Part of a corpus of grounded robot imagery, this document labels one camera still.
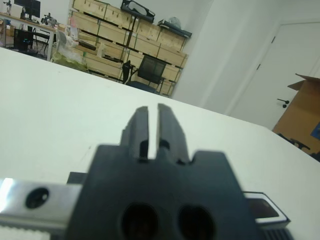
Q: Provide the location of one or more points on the white fan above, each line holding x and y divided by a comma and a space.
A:
60, 38

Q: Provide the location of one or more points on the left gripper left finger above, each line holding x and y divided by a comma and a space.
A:
138, 130

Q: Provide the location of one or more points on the white desk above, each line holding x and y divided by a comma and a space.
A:
47, 31

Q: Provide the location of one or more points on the black glossy box lid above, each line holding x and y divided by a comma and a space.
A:
265, 210

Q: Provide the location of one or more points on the dark desk equipment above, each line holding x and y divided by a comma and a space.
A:
48, 19

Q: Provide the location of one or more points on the black computer monitor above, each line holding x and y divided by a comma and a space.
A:
28, 7

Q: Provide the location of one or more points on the black mesh chair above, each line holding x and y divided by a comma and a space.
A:
151, 68

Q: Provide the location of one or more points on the black upright stand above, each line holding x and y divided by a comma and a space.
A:
127, 72

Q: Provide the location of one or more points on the grey crumpled plastic bag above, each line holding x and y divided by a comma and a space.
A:
174, 21

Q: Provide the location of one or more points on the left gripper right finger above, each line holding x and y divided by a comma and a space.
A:
172, 135

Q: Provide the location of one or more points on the brown cardboard box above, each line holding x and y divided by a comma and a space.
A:
300, 112

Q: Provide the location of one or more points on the stacked wooden crates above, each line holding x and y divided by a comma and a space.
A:
112, 32

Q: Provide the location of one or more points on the black computer tower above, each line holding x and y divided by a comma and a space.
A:
23, 38

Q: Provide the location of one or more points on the white door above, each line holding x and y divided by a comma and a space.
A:
295, 62

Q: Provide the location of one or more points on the black carrying case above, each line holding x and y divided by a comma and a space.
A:
137, 8

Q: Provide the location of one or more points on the black flat tray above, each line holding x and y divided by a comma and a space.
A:
178, 31

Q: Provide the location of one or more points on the black chair base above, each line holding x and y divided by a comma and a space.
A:
297, 143

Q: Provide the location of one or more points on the yellow-green plastic bag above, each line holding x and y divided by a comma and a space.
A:
67, 57

